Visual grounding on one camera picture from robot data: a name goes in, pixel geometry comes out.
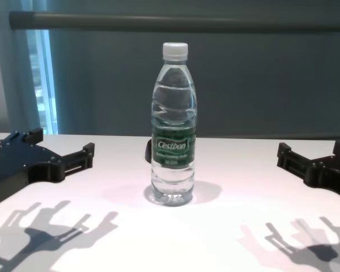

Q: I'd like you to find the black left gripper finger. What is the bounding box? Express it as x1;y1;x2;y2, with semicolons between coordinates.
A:
27;127;44;145
27;143;96;184

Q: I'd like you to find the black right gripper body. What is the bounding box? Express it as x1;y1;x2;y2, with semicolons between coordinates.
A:
311;155;340;203

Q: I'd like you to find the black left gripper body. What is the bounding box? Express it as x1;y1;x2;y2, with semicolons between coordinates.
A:
0;132;56;205

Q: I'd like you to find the clear water bottle green label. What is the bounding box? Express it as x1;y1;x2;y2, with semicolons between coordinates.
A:
150;41;198;207

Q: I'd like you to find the narrow window strip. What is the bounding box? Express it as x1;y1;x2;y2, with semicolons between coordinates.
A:
27;28;59;134

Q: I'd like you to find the green YES button black base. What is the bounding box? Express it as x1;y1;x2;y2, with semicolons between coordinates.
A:
143;139;154;164

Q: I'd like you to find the grey horizontal handrail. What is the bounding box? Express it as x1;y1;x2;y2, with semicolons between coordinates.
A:
8;10;340;32

